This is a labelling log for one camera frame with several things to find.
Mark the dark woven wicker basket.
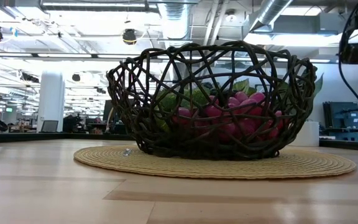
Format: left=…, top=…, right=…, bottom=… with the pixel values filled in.
left=106, top=40, right=318, bottom=161

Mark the round straw placemat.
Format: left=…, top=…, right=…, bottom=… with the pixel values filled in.
left=73, top=144, right=357, bottom=180

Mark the dark monitor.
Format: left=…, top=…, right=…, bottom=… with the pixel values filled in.
left=103, top=99, right=114, bottom=125

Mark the white column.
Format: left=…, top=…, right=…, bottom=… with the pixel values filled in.
left=37, top=71, right=66, bottom=133

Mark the grey monitor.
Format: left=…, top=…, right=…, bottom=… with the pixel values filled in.
left=40, top=119, right=59, bottom=133

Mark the blue equipment rack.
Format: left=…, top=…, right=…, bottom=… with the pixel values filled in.
left=323, top=101, right=358, bottom=142

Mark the round silver ventilation duct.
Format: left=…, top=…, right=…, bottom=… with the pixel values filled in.
left=249, top=0, right=293, bottom=32

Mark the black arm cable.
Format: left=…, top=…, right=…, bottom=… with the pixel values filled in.
left=337, top=0, right=358, bottom=125

